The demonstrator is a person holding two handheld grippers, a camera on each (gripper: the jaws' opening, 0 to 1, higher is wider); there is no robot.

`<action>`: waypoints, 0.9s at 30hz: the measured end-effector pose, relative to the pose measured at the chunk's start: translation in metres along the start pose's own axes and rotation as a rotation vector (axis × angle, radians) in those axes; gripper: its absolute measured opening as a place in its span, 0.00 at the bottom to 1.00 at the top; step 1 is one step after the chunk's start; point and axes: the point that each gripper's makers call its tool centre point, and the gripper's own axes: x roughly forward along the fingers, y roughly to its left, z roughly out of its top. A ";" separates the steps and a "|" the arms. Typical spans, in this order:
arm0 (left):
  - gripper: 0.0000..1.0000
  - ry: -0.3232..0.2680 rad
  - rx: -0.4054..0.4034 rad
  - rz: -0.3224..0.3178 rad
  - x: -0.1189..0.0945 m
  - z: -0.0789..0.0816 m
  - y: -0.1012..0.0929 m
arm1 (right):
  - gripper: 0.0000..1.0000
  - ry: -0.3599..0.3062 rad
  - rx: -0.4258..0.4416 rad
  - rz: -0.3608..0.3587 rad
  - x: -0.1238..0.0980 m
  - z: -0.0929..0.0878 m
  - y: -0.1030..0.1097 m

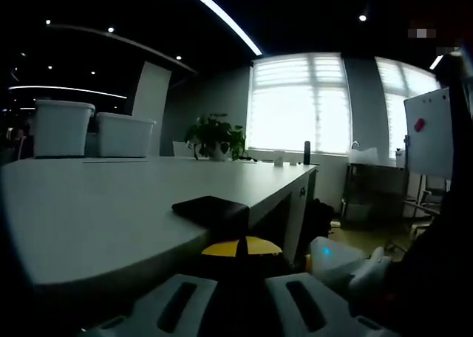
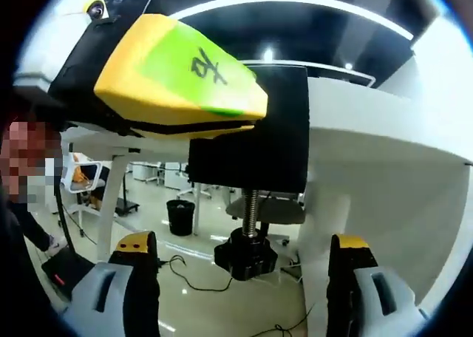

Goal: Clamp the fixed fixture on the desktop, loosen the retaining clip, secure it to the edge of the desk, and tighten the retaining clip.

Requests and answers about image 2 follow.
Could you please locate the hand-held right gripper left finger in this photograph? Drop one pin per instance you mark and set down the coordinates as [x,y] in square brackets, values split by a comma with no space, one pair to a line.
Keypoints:
[79,315]

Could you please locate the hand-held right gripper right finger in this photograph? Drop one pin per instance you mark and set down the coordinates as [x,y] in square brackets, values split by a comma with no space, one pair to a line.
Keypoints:
[404,307]

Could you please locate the black fixed fixture clamp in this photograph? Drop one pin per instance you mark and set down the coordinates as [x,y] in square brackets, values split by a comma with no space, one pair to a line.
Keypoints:
[258,159]

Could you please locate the white desk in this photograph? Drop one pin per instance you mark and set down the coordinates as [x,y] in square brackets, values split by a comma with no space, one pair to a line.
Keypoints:
[388,159]

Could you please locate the black monitor floor stand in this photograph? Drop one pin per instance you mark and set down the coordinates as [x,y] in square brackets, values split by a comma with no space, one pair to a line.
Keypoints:
[66,278]

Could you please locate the black waste bin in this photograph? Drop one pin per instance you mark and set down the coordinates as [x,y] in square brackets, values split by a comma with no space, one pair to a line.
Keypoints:
[180,218]

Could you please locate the white office chair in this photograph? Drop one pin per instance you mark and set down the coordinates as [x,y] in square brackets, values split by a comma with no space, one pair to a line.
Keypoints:
[85,182]

